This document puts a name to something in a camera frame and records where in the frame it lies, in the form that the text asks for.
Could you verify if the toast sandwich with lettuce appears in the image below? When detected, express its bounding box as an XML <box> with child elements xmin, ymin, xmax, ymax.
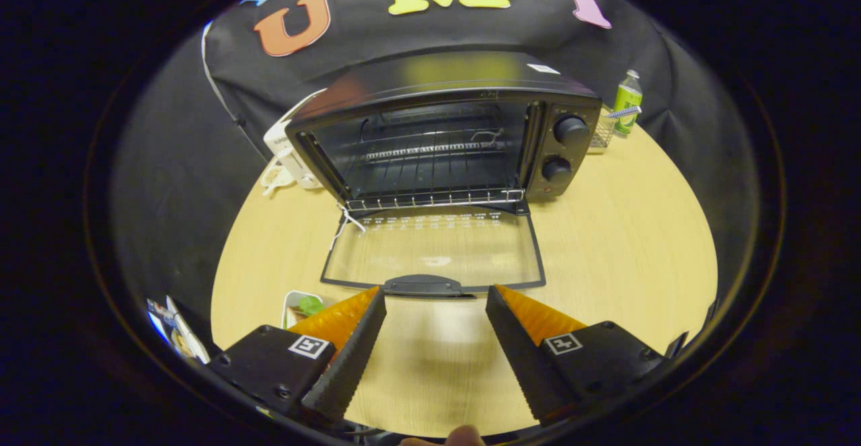
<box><xmin>289</xmin><ymin>295</ymin><xmax>325</xmax><ymax>326</ymax></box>

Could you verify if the white kitchen appliance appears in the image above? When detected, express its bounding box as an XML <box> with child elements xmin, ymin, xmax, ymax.
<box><xmin>261</xmin><ymin>89</ymin><xmax>325</xmax><ymax>196</ymax></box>

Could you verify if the stack of printed magazines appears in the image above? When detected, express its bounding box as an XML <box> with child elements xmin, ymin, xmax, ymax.
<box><xmin>147</xmin><ymin>296</ymin><xmax>211</xmax><ymax>366</ymax></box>

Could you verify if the small white tray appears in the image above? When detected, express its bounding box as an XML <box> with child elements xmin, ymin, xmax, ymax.
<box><xmin>281</xmin><ymin>290</ymin><xmax>326</xmax><ymax>330</ymax></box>

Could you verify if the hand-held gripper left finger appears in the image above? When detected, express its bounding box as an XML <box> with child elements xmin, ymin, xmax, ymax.
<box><xmin>207</xmin><ymin>287</ymin><xmax>387</xmax><ymax>426</ymax></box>

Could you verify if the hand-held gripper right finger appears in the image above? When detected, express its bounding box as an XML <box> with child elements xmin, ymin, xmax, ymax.
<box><xmin>486</xmin><ymin>285</ymin><xmax>667</xmax><ymax>426</ymax></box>

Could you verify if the green drink bottle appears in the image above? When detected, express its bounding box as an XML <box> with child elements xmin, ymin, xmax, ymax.
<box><xmin>613</xmin><ymin>69</ymin><xmax>644</xmax><ymax>136</ymax></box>

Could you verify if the small wire basket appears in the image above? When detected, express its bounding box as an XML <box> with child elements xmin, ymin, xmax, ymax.
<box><xmin>589</xmin><ymin>106</ymin><xmax>617</xmax><ymax>152</ymax></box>

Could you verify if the black toaster oven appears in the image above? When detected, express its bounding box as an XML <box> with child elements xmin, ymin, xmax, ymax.
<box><xmin>286</xmin><ymin>51</ymin><xmax>603</xmax><ymax>297</ymax></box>

